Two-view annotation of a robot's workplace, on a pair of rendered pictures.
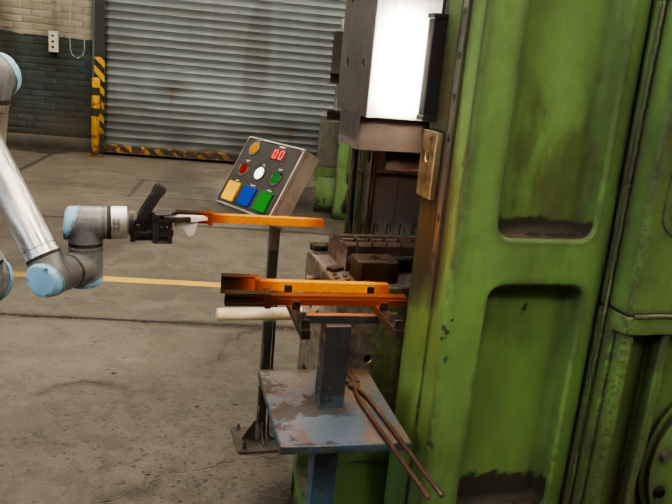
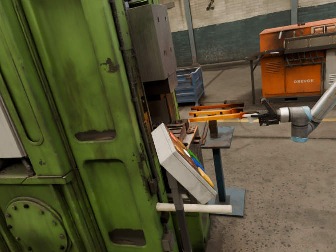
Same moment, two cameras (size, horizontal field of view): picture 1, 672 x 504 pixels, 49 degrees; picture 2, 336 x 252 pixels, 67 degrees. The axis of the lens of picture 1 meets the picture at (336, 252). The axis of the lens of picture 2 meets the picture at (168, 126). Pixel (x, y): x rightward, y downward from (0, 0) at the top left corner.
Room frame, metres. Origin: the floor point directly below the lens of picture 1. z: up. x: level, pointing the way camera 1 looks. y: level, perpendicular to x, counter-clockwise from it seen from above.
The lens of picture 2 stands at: (3.50, 0.87, 1.63)
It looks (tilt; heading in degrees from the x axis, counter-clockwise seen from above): 21 degrees down; 216
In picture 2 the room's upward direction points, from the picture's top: 11 degrees counter-clockwise
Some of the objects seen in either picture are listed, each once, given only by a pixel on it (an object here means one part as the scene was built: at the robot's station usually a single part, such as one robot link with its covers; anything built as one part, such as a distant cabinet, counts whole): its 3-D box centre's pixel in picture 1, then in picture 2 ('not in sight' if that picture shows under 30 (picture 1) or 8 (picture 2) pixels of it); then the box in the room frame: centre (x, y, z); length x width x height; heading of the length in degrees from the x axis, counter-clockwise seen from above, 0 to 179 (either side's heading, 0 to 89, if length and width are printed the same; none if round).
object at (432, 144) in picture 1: (429, 164); not in sight; (1.90, -0.22, 1.27); 0.09 x 0.02 x 0.17; 17
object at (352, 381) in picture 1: (381, 423); (205, 130); (1.56, -0.14, 0.70); 0.60 x 0.04 x 0.01; 19
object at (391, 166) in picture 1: (427, 161); (141, 96); (2.21, -0.25, 1.24); 0.30 x 0.07 x 0.06; 107
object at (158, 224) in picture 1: (151, 225); (268, 117); (1.98, 0.52, 1.02); 0.12 x 0.08 x 0.09; 107
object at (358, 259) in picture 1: (374, 268); (180, 125); (2.01, -0.11, 0.95); 0.12 x 0.08 x 0.06; 107
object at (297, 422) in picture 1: (328, 406); (214, 137); (1.65, -0.02, 0.69); 0.40 x 0.30 x 0.02; 14
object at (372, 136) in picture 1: (415, 133); (143, 85); (2.22, -0.20, 1.32); 0.42 x 0.20 x 0.10; 107
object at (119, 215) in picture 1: (120, 222); (283, 115); (1.95, 0.59, 1.03); 0.10 x 0.05 x 0.09; 17
